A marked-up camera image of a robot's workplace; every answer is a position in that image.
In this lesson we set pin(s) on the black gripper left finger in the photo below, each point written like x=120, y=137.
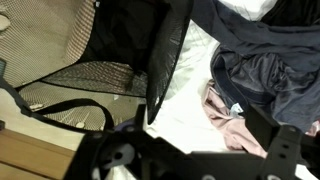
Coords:
x=100, y=143

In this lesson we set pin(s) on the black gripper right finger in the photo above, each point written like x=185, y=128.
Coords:
x=263, y=130

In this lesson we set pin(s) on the pink clothing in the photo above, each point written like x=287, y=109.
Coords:
x=230, y=130

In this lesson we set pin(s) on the navy clothing pile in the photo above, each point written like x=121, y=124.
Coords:
x=273, y=66

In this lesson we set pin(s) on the black mesh laundry bag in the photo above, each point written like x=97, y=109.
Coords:
x=166, y=60

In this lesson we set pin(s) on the white duvet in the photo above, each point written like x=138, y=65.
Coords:
x=186, y=110

